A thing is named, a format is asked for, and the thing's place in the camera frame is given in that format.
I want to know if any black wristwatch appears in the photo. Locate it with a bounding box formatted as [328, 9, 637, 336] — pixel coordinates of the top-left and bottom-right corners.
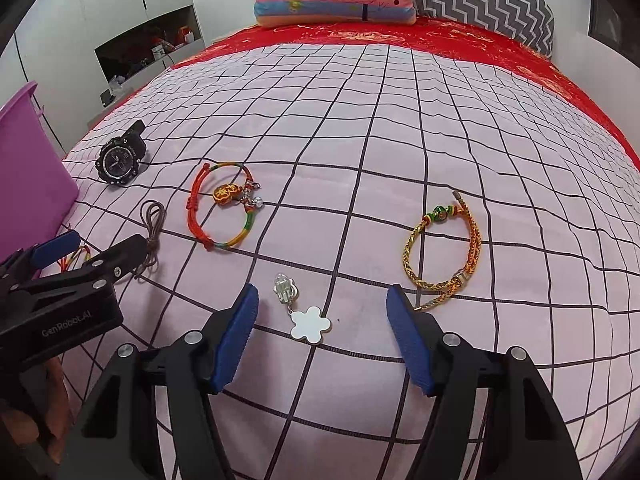
[95, 121, 150, 187]

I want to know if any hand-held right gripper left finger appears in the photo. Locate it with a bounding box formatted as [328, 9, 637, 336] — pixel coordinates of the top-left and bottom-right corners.
[55, 282, 261, 480]

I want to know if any red bracelet with gold charm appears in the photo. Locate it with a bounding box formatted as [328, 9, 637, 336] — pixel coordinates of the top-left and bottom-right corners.
[187, 161, 263, 251]

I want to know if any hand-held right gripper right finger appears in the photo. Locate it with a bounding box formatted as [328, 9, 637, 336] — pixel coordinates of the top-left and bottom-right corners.
[386, 283, 583, 480]

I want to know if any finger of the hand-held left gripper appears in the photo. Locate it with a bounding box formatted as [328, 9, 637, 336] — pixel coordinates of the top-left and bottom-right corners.
[75, 234, 148, 287]
[0, 230, 82, 286]

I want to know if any person's left hand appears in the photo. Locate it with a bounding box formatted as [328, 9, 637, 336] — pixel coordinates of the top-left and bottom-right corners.
[0, 357, 72, 466]

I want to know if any red cord braided bracelet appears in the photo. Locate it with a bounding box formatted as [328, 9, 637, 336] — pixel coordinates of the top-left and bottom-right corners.
[57, 244, 97, 273]

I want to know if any grey zigzag pillow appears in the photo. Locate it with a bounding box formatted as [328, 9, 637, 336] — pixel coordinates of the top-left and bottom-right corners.
[400, 0, 556, 58]

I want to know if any brown cord necklace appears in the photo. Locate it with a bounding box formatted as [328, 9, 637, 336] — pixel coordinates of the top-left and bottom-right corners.
[134, 200, 168, 281]

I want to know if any white flower charm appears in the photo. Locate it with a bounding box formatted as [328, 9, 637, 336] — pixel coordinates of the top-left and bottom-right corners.
[272, 273, 335, 345]

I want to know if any red patterned bed sheet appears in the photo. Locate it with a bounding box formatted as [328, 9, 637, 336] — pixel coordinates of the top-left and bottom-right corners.
[170, 15, 640, 171]

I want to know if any purple plastic basin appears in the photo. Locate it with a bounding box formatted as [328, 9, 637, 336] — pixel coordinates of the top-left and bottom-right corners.
[0, 81, 80, 261]

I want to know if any gold braided bracelet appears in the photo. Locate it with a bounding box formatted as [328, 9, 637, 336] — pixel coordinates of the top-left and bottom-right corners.
[402, 200, 482, 311]

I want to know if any white wardrobe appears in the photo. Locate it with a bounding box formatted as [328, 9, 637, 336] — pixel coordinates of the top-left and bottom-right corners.
[0, 0, 206, 156]

